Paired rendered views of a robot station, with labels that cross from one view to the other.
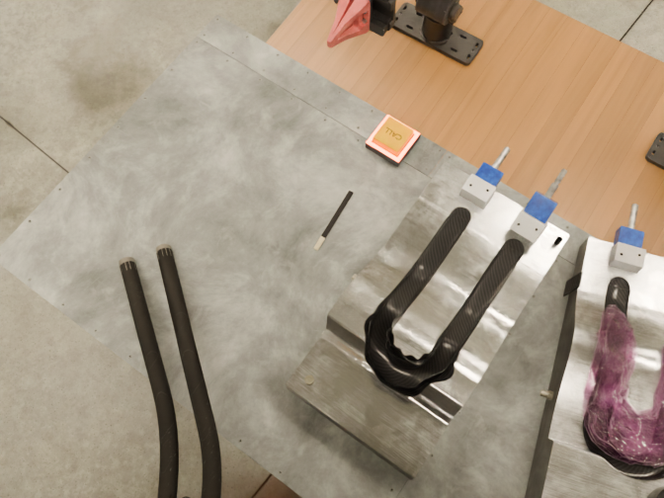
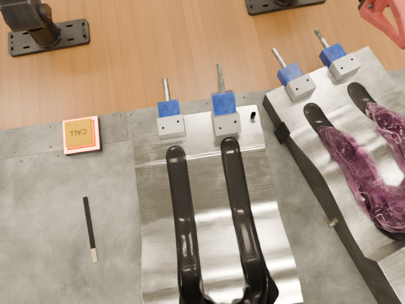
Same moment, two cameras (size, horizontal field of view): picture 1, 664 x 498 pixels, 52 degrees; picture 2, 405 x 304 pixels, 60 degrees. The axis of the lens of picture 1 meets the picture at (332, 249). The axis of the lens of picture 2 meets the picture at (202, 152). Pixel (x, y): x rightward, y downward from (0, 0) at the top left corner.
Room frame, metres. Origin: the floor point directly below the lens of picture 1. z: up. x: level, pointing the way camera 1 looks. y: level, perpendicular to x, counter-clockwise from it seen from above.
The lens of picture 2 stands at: (0.29, -0.15, 1.55)
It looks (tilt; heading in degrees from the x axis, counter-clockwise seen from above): 74 degrees down; 318
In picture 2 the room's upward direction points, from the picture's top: 6 degrees counter-clockwise
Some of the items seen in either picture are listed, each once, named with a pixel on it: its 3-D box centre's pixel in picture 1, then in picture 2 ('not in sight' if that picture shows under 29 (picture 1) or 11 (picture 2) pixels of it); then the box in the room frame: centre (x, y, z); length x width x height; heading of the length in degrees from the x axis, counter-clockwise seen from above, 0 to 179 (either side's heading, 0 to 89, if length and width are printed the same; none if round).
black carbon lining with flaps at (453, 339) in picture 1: (444, 297); (217, 228); (0.31, -0.18, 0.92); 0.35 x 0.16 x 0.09; 140
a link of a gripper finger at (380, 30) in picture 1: (353, 25); not in sight; (0.65, -0.06, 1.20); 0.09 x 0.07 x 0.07; 142
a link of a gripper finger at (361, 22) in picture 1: (339, 18); not in sight; (0.67, -0.04, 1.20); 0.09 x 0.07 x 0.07; 142
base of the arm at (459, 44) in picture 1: (438, 23); (42, 29); (0.93, -0.26, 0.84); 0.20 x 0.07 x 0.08; 52
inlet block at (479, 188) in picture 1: (489, 174); (169, 107); (0.54, -0.30, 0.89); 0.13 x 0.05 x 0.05; 141
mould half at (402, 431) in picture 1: (430, 309); (213, 239); (0.30, -0.16, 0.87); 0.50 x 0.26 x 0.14; 140
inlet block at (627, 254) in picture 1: (628, 236); (288, 72); (0.41, -0.54, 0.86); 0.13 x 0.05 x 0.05; 157
